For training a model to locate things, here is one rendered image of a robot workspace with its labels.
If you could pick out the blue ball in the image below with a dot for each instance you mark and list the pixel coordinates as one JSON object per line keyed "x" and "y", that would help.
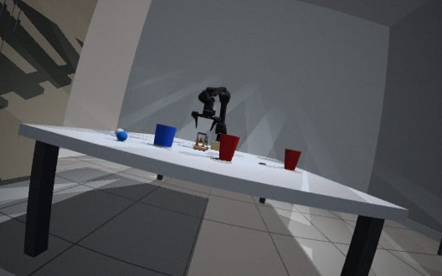
{"x": 121, "y": 136}

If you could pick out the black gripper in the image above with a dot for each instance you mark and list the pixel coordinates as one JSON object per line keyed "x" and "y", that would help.
{"x": 195, "y": 115}

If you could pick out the blue cup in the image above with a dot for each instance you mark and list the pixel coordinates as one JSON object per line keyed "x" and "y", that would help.
{"x": 164, "y": 136}

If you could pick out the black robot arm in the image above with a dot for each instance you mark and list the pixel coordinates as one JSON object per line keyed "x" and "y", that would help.
{"x": 207, "y": 99}

